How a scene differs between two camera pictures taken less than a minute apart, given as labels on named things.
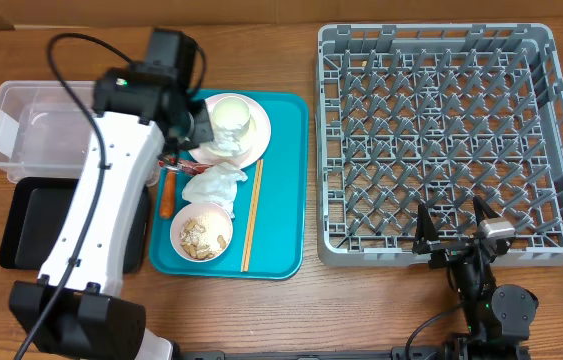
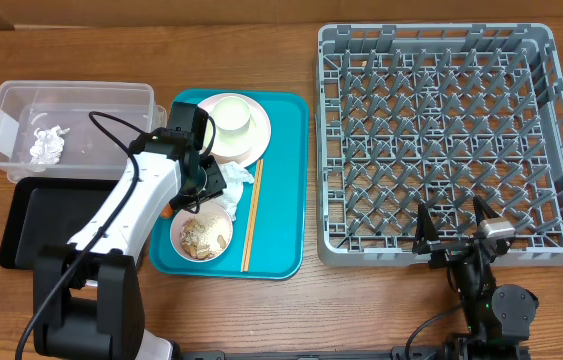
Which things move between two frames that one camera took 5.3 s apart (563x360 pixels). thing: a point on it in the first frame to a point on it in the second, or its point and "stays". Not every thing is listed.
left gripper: (202, 126) to (216, 186)
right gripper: (427, 240) stays
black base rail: (400, 353) stays
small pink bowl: (201, 232) stays
